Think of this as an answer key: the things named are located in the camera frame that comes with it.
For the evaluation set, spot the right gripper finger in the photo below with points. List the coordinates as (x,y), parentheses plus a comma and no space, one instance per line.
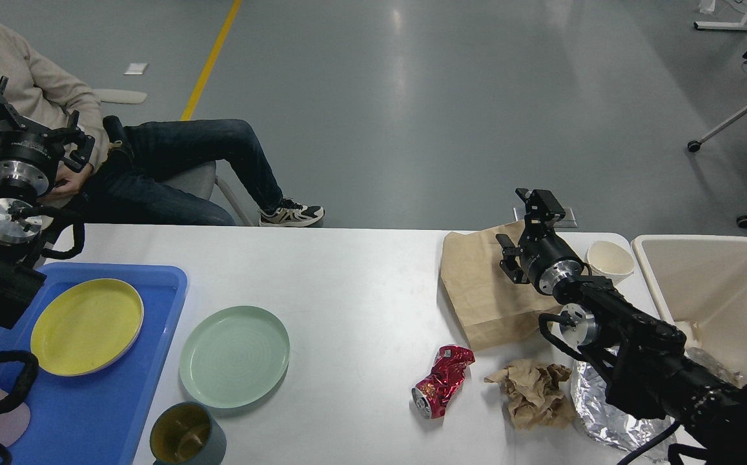
(543,211)
(508,262)

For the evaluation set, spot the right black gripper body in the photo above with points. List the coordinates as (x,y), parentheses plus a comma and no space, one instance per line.
(545,259)

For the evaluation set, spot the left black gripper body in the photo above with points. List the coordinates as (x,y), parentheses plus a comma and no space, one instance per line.
(32,157)

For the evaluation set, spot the light green plate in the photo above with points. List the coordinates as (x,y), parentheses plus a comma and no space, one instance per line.
(234,357)

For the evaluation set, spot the dark teal mug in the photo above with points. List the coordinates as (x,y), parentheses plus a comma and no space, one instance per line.
(187,434)

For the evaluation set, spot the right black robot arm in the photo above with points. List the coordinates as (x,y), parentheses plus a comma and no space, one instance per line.
(641,359)

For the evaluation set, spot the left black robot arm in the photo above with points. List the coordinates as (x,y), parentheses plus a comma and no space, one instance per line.
(28,230)

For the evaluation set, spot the brown paper bag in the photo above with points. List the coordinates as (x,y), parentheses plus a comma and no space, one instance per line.
(491,309)

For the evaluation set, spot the white paper cup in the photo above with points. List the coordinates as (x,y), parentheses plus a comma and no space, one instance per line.
(610,260)

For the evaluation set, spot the seated person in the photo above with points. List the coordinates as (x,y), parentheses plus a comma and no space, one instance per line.
(124,181)

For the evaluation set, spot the crumpled brown paper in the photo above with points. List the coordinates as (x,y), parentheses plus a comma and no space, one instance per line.
(534,393)

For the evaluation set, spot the crushed red can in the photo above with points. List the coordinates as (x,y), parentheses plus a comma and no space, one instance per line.
(432,394)

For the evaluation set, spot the yellow plate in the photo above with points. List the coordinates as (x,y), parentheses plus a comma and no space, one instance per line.
(88,327)

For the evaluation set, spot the crumpled aluminium foil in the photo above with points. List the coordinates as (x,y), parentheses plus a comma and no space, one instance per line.
(603,422)

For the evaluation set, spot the foil trash in bin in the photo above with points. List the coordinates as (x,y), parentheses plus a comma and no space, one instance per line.
(716,368)

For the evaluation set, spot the beige plastic bin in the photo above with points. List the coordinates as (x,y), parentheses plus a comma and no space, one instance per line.
(699,283)

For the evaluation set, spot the blue plastic tray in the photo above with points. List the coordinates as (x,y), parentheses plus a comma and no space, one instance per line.
(98,418)

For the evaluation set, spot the white desk leg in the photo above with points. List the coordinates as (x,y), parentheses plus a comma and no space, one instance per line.
(739,25)

